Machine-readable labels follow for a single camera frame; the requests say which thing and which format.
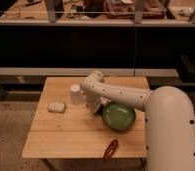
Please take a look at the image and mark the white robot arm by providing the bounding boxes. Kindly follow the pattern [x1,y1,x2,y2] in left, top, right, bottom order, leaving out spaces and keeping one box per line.
[80,71,195,171]

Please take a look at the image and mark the white paper cup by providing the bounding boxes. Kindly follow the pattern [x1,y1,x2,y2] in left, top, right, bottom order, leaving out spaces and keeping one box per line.
[70,84,84,105]

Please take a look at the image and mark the wooden table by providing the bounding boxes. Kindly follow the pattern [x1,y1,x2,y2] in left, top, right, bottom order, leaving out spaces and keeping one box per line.
[22,77,146,159]

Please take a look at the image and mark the green round plate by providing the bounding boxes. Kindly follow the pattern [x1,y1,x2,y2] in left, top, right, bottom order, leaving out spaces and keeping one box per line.
[102,102,136,131]

